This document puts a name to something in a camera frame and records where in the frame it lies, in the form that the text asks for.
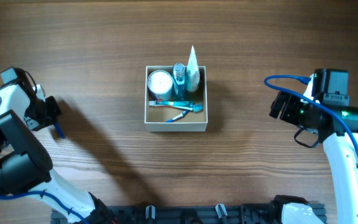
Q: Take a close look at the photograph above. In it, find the teal mouthwash bottle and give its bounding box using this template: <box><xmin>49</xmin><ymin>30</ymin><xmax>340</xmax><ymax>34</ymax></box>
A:
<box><xmin>173</xmin><ymin>63</ymin><xmax>186</xmax><ymax>101</ymax></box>

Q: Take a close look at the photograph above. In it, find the blue white toothbrush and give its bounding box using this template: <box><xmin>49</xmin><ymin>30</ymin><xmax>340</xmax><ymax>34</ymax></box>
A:
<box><xmin>166</xmin><ymin>104</ymin><xmax>203</xmax><ymax>123</ymax></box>

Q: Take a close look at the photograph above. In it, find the white cardboard box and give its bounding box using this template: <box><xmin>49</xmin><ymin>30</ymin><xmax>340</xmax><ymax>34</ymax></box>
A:
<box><xmin>144</xmin><ymin>65</ymin><xmax>208</xmax><ymax>132</ymax></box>

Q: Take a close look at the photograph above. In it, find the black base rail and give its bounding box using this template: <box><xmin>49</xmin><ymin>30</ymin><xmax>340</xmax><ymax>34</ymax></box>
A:
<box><xmin>50</xmin><ymin>203</ymin><xmax>328</xmax><ymax>224</ymax></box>

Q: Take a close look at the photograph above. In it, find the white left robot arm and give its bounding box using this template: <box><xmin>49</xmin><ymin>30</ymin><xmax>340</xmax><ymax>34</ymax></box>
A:
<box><xmin>0</xmin><ymin>67</ymin><xmax>114</xmax><ymax>223</ymax></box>

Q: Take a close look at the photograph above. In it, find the white lotion tube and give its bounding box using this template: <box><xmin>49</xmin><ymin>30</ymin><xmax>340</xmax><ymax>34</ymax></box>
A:
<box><xmin>186</xmin><ymin>45</ymin><xmax>200</xmax><ymax>92</ymax></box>

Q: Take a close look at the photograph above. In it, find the clear cotton bud jar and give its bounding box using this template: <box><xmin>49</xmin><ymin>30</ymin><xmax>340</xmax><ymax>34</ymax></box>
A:
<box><xmin>147</xmin><ymin>70</ymin><xmax>173</xmax><ymax>101</ymax></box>

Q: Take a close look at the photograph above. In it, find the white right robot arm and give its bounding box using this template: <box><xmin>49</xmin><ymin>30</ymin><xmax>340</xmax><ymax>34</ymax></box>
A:
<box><xmin>264</xmin><ymin>68</ymin><xmax>358</xmax><ymax>223</ymax></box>

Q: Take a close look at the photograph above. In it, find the blue disposable razor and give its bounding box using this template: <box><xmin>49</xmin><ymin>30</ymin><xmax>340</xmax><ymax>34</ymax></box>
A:
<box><xmin>53</xmin><ymin>122</ymin><xmax>65</xmax><ymax>139</ymax></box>

